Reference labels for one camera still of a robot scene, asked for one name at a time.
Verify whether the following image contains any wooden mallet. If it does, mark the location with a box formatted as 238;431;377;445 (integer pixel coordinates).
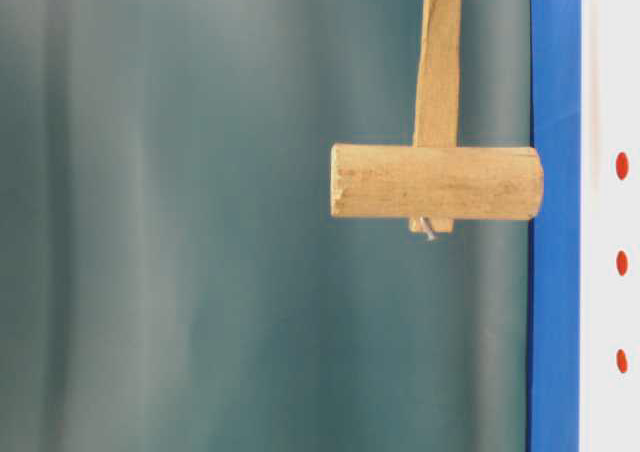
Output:
330;0;544;239

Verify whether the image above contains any white rectangular board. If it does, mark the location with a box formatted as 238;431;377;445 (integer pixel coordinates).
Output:
579;0;639;451

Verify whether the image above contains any green backdrop curtain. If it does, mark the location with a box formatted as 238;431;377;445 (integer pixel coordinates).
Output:
1;0;528;451

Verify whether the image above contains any blue table cloth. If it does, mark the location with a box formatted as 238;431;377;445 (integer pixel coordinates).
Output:
527;0;581;451

